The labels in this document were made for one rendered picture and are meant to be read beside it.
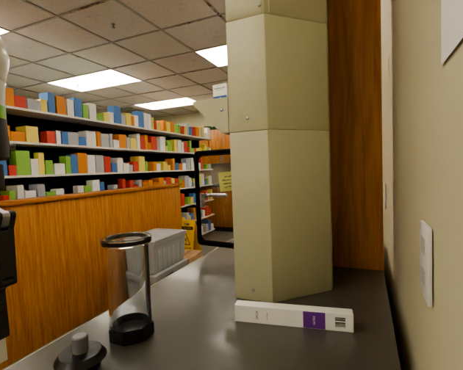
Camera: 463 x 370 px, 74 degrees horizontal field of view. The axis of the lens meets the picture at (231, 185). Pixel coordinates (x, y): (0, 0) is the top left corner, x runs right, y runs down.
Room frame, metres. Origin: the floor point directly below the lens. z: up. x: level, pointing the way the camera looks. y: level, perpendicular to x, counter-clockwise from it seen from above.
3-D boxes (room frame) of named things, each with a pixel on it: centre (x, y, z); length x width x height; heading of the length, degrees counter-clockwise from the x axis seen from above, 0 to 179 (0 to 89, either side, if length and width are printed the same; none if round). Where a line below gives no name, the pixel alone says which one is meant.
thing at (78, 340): (0.57, 0.30, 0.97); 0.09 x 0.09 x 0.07
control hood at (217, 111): (1.04, -0.01, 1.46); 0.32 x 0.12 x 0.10; 157
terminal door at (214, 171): (1.24, 0.02, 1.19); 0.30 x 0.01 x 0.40; 59
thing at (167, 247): (3.20, 0.81, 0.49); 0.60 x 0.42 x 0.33; 157
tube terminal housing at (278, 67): (0.97, -0.18, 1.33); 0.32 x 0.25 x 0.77; 157
